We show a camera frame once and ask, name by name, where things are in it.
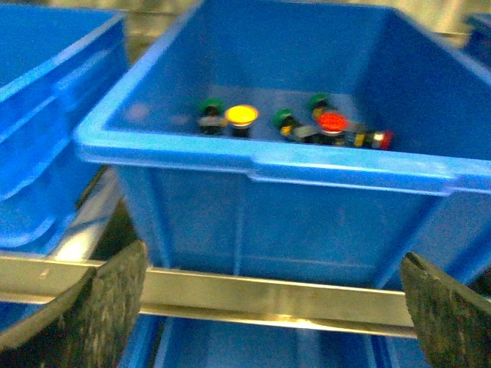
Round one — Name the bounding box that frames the green push button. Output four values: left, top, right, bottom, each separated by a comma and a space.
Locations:
308, 94, 330, 120
197, 98, 227, 136
272, 109, 302, 142

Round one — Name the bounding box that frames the red mushroom push button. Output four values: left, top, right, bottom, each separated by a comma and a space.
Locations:
353, 130, 394, 150

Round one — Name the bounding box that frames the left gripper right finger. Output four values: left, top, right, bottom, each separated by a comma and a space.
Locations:
400, 252, 490, 367

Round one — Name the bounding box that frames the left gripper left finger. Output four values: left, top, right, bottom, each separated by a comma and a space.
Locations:
1, 241, 149, 367

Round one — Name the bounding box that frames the yellow push button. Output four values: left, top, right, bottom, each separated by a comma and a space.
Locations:
225, 104, 259, 138

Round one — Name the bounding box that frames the green push button middle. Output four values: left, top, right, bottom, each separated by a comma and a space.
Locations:
272, 109, 302, 142

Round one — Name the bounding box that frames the green push button left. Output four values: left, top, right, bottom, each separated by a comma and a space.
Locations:
197, 98, 227, 136

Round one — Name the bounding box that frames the green push button right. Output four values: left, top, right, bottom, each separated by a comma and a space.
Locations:
308, 94, 330, 120

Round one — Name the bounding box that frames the blue bin holding buttons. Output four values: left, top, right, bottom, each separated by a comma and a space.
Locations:
74, 1, 490, 289

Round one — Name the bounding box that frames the blue bin far right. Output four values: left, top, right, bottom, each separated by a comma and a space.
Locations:
464, 13, 490, 67

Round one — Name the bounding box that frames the lower shelf blue bin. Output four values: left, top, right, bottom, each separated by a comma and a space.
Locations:
119, 314, 428, 367

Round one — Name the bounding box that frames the blue bin far left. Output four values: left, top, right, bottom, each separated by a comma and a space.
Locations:
1, 4, 128, 252

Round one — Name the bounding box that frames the metal front rack rail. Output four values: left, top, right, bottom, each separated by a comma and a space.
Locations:
1, 256, 416, 338

